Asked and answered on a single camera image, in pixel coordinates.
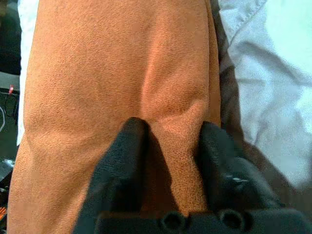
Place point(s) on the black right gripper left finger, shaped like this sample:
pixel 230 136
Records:
pixel 122 165

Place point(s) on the white wrinkled duvet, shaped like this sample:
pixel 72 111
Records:
pixel 273 73

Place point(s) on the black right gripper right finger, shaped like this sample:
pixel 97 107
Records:
pixel 219 165

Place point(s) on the orange suede pillow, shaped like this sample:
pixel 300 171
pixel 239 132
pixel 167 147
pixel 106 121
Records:
pixel 97 73

